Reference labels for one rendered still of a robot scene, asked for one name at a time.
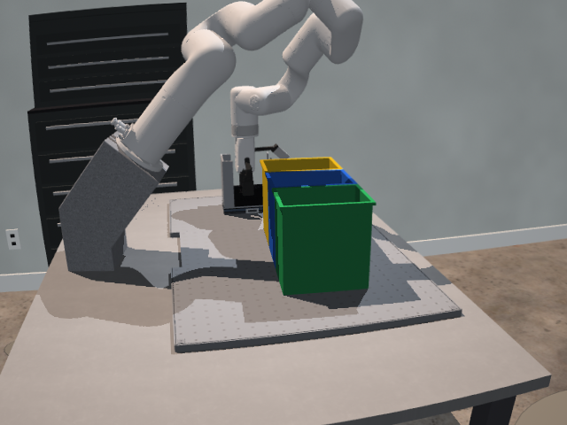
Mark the yellow bin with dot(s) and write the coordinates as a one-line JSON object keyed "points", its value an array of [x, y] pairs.
{"points": [[284, 165]]}

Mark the blue bin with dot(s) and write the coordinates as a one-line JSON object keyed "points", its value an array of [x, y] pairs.
{"points": [[298, 179]]}

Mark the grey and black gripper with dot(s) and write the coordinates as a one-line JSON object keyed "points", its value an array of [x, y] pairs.
{"points": [[245, 159]]}

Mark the green bin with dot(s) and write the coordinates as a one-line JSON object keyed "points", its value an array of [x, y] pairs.
{"points": [[322, 246]]}

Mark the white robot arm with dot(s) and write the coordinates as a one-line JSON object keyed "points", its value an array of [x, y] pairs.
{"points": [[210, 61]]}

